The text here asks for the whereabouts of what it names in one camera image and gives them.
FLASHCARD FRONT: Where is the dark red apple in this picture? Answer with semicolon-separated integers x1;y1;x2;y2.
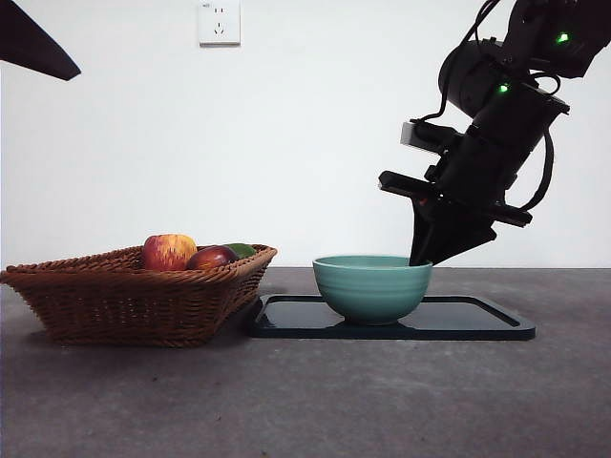
185;245;240;271

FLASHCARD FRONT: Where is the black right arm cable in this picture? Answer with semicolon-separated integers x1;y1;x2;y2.
519;71;562;212

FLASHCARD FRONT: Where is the green avocado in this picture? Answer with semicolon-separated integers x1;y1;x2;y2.
222;242;258;260

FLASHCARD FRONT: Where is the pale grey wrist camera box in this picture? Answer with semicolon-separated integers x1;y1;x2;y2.
399;120;462;155

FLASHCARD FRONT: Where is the brown wicker basket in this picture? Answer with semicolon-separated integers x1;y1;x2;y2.
0;244;278;348

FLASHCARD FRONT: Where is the white wall socket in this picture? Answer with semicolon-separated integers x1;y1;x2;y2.
198;1;242;48

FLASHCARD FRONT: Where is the red yellow streaked apple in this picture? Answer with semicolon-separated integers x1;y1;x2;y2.
141;233;198;272

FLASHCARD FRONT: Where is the teal ribbed bowl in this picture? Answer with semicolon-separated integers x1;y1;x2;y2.
312;255;434;326

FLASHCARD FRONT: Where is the dark rectangular tray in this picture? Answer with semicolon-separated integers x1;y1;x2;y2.
247;294;537;342

